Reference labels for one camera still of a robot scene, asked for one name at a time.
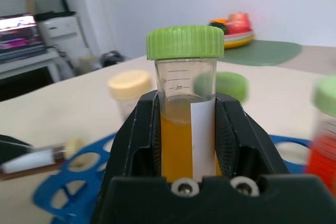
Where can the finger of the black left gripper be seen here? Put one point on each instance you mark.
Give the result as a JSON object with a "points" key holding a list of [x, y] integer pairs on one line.
{"points": [[10, 149]]}

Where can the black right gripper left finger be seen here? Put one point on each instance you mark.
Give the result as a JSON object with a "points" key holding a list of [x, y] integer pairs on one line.
{"points": [[131, 140]]}

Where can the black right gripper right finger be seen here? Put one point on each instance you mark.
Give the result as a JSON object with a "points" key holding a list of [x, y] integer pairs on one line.
{"points": [[244, 140]]}

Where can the green-capped clear test tube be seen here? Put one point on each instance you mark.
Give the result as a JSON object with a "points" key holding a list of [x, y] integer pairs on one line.
{"points": [[232, 85]]}

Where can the cream-capped clear test tube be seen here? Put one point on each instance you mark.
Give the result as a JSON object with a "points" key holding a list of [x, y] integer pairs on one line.
{"points": [[130, 83]]}

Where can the blue test tube rack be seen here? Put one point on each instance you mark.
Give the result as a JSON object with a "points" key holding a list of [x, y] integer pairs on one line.
{"points": [[61, 174]]}

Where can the cream-capped tube, white label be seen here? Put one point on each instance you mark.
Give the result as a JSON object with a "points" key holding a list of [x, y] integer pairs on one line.
{"points": [[31, 159]]}

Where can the green-capped tube, red liquid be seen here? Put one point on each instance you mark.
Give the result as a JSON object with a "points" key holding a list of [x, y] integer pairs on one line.
{"points": [[324, 153]]}

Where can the dark bag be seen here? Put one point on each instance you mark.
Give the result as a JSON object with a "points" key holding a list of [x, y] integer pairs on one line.
{"points": [[113, 58]]}

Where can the cream waste bin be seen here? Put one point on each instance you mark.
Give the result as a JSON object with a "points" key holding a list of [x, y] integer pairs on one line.
{"points": [[89, 64]]}

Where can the white side desk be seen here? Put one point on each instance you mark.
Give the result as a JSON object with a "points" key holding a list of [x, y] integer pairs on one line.
{"points": [[26, 64]]}

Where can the green table mat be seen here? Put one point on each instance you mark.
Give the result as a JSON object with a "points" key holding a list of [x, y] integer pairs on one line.
{"points": [[262, 52]]}

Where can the stack of coloured plates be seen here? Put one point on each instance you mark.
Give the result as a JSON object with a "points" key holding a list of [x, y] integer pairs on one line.
{"points": [[240, 40]]}

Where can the laptop with lit screen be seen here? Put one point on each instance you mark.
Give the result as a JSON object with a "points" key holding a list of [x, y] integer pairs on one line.
{"points": [[18, 33]]}

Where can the red toy on plates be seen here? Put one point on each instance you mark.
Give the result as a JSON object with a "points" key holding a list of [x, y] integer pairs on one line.
{"points": [[239, 23]]}

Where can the orange and black toy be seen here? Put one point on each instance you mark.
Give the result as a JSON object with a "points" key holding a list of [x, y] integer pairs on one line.
{"points": [[218, 24]]}

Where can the white floor appliance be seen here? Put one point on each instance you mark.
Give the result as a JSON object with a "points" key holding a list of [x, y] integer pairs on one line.
{"points": [[63, 37]]}

